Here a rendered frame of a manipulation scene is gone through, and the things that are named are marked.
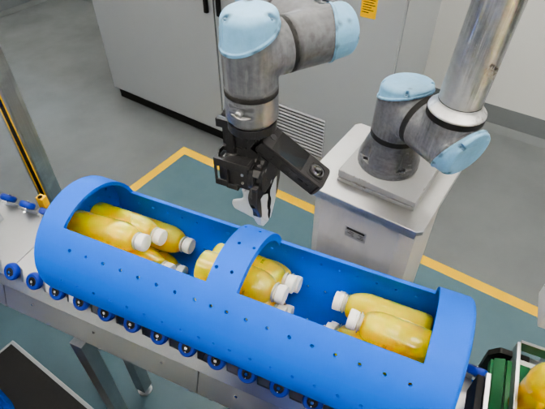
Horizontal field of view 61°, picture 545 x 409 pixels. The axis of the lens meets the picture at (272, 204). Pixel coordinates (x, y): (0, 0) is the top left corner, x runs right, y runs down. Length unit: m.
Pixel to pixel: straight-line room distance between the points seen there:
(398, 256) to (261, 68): 0.74
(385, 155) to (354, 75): 1.32
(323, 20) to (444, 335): 0.53
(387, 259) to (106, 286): 0.67
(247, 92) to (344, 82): 1.86
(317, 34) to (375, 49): 1.69
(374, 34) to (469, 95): 1.38
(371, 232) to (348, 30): 0.64
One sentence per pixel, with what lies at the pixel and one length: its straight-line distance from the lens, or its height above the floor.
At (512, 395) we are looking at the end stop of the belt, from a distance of 1.15.
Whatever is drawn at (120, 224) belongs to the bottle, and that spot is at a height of 1.18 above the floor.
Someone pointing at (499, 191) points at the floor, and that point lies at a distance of 3.18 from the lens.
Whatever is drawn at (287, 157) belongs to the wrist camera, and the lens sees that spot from 0.68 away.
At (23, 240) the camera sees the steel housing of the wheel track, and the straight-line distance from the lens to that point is 1.51.
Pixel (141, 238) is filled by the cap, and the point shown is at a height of 1.17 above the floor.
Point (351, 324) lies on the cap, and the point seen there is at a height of 1.16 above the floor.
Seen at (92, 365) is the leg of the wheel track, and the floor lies 0.51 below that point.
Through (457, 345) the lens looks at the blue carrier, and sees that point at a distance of 0.85.
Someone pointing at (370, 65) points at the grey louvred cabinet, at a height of 0.86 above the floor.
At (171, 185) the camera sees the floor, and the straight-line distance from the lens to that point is 2.96.
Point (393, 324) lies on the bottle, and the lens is 0.90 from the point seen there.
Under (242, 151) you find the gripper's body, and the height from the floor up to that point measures 1.49.
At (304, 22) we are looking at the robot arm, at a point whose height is 1.68.
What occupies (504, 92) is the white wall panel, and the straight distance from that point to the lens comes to 3.64.
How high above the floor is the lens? 1.92
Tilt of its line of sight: 44 degrees down
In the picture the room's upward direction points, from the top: straight up
